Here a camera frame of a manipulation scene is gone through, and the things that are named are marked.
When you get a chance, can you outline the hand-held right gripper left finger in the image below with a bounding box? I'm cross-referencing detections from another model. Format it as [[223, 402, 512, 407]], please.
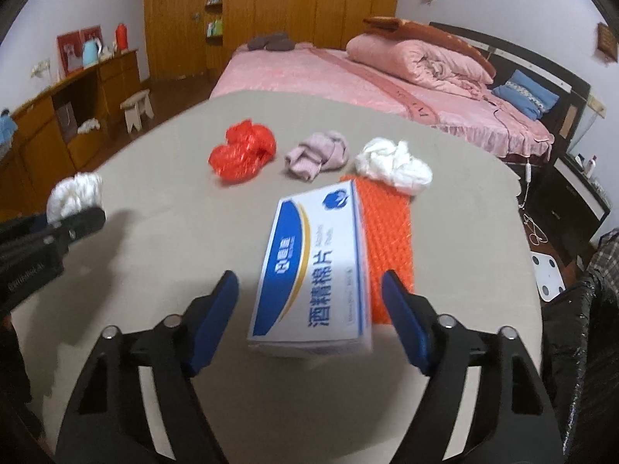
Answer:
[[55, 270, 241, 464]]

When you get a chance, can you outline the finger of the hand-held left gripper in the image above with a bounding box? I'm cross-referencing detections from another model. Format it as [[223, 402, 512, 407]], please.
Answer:
[[48, 207, 107, 253]]

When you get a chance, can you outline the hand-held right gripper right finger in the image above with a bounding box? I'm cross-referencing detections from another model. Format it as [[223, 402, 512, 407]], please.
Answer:
[[381, 270, 564, 464]]

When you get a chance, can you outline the white tissue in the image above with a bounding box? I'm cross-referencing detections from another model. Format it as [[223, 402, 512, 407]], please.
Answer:
[[355, 138, 433, 196], [47, 172, 104, 227]]

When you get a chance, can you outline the orange spiky mat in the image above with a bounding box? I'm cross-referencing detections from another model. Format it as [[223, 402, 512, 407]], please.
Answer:
[[339, 175, 417, 324]]

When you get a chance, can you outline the white and blue box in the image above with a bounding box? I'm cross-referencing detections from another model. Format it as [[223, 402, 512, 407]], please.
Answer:
[[248, 181, 374, 359]]

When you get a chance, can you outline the red plastic bag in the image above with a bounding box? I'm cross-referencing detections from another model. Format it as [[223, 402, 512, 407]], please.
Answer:
[[208, 118, 277, 183]]

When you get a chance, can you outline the black bag-lined waste bin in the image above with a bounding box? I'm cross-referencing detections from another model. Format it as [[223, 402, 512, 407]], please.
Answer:
[[542, 271, 619, 464]]

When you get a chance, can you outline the small cloth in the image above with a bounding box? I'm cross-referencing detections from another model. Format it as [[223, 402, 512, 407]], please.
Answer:
[[284, 130, 350, 184]]

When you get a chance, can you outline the wooden sideboard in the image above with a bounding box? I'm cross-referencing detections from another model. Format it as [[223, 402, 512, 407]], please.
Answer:
[[0, 48, 141, 233]]

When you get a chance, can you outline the paper bag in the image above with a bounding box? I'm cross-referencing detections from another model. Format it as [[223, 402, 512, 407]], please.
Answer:
[[57, 104, 78, 143]]

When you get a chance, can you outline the small wooden stool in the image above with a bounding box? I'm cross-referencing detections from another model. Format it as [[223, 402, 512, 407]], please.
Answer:
[[120, 89, 156, 132]]

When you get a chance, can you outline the white bathroom scale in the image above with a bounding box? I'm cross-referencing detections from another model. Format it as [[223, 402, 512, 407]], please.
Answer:
[[529, 250, 564, 303]]

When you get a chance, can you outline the light blue kettle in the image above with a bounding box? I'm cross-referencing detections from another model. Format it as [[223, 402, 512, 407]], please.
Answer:
[[82, 39, 104, 68]]

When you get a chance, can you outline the black nightstand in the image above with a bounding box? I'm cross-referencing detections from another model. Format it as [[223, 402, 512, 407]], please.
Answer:
[[522, 152, 612, 271]]

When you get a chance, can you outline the blue pillow with patterned band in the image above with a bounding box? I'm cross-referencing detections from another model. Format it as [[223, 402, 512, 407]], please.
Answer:
[[492, 70, 560, 121]]

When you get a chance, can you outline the folded pink quilt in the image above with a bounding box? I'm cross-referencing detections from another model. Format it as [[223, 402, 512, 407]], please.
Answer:
[[345, 34, 494, 100]]

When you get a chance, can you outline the bed with pink bedspread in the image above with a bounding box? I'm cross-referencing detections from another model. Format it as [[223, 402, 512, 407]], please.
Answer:
[[209, 41, 554, 162]]

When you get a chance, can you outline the brown plush neck pillow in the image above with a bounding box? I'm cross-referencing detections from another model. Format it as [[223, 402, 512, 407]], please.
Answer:
[[248, 31, 294, 53]]

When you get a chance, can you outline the dark wooden headboard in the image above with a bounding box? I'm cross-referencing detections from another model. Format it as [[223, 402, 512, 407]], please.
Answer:
[[429, 22, 592, 155]]

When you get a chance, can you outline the wooden wardrobe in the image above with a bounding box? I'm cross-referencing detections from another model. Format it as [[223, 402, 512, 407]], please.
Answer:
[[128, 0, 402, 83]]

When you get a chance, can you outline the white floor cable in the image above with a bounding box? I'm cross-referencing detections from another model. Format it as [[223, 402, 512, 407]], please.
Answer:
[[525, 213, 547, 245]]

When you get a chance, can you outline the large brown wall lamp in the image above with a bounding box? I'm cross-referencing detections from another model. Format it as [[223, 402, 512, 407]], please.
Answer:
[[596, 22, 619, 63]]

